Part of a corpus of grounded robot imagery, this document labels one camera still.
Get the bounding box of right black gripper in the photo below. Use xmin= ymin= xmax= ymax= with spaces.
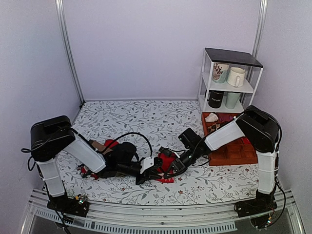
xmin=165 ymin=147 xmax=199 ymax=180

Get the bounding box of red and beige sock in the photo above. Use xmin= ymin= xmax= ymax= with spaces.
xmin=157 ymin=153 xmax=177 ymax=183

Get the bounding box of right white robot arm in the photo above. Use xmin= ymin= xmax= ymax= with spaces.
xmin=164 ymin=105 xmax=282 ymax=213

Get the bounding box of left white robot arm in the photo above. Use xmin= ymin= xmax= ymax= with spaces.
xmin=30 ymin=116 xmax=162 ymax=212

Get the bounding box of floral table mat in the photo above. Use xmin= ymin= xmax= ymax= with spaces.
xmin=57 ymin=100 xmax=258 ymax=205

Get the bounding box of brown patterned rolled sock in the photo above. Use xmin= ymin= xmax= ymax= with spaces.
xmin=207 ymin=122 xmax=226 ymax=134

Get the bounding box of white rolled sock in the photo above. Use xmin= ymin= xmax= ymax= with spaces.
xmin=204 ymin=113 xmax=219 ymax=122

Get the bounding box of orange divided organizer tray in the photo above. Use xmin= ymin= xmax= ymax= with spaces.
xmin=201 ymin=112 xmax=258 ymax=166

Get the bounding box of dark maroon rolled sock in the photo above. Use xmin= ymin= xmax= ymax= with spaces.
xmin=217 ymin=113 xmax=238 ymax=122

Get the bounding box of black mug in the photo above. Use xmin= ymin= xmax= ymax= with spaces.
xmin=208 ymin=91 xmax=224 ymax=109

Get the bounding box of pale green mug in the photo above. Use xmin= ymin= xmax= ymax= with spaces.
xmin=225 ymin=92 xmax=241 ymax=109

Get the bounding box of white metal shelf rack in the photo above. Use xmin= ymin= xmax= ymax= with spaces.
xmin=198 ymin=48 xmax=263 ymax=113

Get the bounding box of coral pattern mug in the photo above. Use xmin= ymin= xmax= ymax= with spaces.
xmin=212 ymin=63 xmax=230 ymax=83

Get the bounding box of white ribbed mug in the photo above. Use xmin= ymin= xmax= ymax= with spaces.
xmin=227 ymin=67 xmax=246 ymax=87

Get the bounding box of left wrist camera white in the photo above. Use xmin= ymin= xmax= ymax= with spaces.
xmin=140 ymin=157 xmax=163 ymax=174

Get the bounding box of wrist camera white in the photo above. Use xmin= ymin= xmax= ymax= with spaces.
xmin=159 ymin=147 xmax=183 ymax=158
xmin=140 ymin=157 xmax=163 ymax=174

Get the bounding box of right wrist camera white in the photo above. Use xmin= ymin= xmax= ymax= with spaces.
xmin=159 ymin=147 xmax=183 ymax=158

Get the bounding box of right black cable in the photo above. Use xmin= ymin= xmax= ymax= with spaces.
xmin=180 ymin=141 xmax=213 ymax=176

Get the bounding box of black cable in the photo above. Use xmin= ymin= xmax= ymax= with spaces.
xmin=107 ymin=132 xmax=154 ymax=159
xmin=180 ymin=141 xmax=213 ymax=176

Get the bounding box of left black cable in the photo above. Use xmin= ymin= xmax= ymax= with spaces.
xmin=107 ymin=132 xmax=154 ymax=159

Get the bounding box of aluminium front rail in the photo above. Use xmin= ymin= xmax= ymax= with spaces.
xmin=18 ymin=189 xmax=310 ymax=234

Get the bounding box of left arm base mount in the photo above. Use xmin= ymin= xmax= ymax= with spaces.
xmin=47 ymin=194 xmax=90 ymax=217

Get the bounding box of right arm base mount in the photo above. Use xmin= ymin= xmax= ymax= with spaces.
xmin=234 ymin=190 xmax=277 ymax=229

